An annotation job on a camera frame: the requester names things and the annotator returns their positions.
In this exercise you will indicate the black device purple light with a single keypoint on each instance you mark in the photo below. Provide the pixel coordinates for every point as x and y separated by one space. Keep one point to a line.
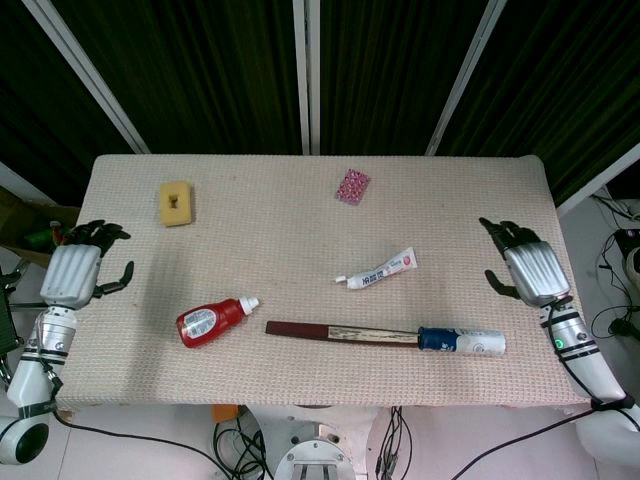
627 240

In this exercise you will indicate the green toy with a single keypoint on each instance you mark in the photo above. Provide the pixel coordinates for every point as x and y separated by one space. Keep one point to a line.
37 237

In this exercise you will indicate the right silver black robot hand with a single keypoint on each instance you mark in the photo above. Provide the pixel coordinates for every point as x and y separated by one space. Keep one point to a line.
537 270

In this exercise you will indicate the pink patterned packet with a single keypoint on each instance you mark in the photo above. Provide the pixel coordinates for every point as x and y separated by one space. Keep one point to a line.
352 186

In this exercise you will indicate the orange block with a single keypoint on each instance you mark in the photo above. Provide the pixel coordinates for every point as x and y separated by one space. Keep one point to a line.
225 413

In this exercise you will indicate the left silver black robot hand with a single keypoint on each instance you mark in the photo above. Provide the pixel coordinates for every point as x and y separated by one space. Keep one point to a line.
70 275

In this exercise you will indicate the beige woven tablecloth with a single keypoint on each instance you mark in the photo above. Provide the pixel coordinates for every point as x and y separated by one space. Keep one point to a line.
300 225

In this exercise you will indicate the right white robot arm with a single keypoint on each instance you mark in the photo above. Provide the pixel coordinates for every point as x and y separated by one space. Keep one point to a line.
595 370

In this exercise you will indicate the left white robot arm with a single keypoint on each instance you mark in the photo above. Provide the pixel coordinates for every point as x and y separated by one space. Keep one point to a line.
32 370

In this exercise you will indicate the cardboard box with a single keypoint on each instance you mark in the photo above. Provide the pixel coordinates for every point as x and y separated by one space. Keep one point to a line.
20 220

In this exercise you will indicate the red ketchup bottle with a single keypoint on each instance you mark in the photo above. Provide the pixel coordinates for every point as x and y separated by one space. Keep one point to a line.
215 320

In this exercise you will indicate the yellow sponge block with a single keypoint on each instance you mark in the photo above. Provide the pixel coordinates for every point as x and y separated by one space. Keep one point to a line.
167 212

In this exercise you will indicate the dark green partition panel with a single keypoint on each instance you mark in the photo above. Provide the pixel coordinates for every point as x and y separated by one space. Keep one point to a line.
30 100
575 90
200 75
390 75

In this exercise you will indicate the dark red folded fan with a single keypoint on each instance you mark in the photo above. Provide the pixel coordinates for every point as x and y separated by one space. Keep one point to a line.
310 331

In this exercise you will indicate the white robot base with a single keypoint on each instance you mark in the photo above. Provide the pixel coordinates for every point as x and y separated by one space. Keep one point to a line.
312 450

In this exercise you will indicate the white toothpaste tube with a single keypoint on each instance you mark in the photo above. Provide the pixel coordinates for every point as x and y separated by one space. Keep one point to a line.
375 276

